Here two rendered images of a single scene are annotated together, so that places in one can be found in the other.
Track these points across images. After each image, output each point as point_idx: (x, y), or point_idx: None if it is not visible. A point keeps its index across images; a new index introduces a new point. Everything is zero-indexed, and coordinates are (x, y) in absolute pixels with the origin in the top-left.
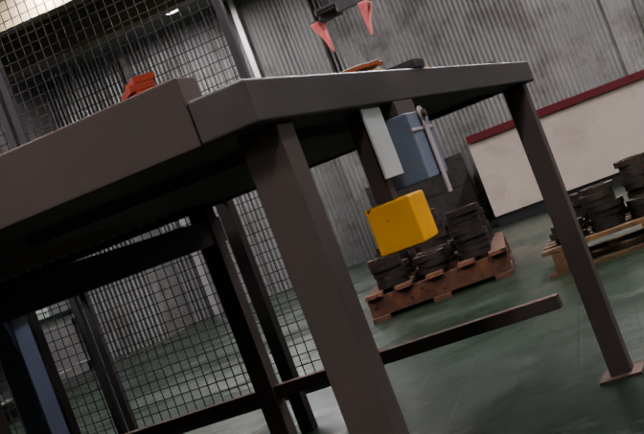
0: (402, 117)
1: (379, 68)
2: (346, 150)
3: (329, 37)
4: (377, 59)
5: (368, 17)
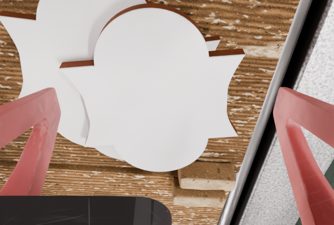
0: None
1: (232, 190)
2: None
3: (15, 137)
4: (234, 134)
5: (326, 190)
